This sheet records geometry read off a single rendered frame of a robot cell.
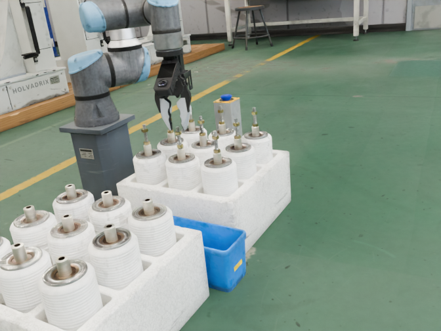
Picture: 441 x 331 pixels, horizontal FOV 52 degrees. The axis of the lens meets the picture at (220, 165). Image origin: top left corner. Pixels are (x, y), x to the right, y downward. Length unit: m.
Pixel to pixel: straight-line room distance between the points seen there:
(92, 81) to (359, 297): 1.02
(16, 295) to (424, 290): 0.86
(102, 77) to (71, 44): 2.33
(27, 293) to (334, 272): 0.70
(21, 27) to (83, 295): 2.74
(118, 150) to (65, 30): 2.38
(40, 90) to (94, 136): 1.82
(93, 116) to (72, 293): 0.84
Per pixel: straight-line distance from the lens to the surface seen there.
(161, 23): 1.17
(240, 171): 1.27
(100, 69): 1.53
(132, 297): 0.87
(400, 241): 1.33
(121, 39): 1.56
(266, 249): 1.27
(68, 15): 3.82
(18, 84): 3.20
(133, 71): 1.56
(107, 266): 0.88
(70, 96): 3.40
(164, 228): 0.96
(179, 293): 1.00
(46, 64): 3.45
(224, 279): 1.10
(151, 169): 1.30
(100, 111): 1.54
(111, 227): 0.89
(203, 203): 1.18
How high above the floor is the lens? 0.68
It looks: 21 degrees down
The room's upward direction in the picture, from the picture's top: 6 degrees counter-clockwise
